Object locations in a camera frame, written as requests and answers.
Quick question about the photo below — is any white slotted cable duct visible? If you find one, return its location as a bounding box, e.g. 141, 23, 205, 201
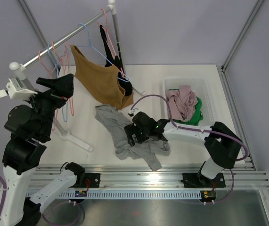
58, 190, 201, 200

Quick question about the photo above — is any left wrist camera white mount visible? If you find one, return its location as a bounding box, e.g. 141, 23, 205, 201
0, 77, 38, 101

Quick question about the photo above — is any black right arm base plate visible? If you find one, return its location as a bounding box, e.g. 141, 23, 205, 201
181, 173, 226, 188

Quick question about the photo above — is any metal clothes rack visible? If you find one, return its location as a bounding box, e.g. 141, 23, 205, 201
8, 0, 147, 153

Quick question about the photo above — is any mauve pink tank top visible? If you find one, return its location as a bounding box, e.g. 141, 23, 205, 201
166, 85, 198, 122

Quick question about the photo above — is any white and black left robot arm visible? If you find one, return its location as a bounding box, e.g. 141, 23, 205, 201
0, 73, 85, 226

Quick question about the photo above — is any white plastic basket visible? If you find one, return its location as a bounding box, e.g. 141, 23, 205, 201
163, 77, 217, 126

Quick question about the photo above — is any grey tank top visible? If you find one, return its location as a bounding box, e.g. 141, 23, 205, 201
95, 105, 171, 171

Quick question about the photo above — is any black tank top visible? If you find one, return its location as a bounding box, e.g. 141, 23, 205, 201
99, 24, 133, 97

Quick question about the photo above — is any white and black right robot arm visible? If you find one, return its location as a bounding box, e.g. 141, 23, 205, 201
124, 112, 243, 188

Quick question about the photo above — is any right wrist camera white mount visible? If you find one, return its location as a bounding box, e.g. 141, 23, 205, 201
128, 108, 140, 117

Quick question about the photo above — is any brown tank top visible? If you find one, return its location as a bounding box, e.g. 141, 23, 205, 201
70, 45, 134, 110

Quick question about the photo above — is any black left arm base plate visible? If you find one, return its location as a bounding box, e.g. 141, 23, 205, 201
72, 173, 101, 189

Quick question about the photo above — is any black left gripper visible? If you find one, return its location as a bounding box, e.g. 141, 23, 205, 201
24, 73, 75, 138

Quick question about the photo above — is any pink hanger under black top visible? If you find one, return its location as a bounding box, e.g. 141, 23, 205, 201
98, 8, 119, 66

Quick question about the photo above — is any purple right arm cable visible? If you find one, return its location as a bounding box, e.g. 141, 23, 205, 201
130, 94, 249, 162

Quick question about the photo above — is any green tank top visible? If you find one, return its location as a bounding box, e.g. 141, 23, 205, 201
174, 96, 204, 126

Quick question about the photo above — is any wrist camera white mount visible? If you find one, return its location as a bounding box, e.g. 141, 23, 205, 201
128, 108, 140, 117
0, 77, 38, 101

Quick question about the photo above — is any purple floor cable left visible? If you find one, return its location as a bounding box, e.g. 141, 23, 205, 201
41, 200, 85, 224

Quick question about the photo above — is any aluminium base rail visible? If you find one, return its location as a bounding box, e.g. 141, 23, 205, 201
25, 163, 269, 191

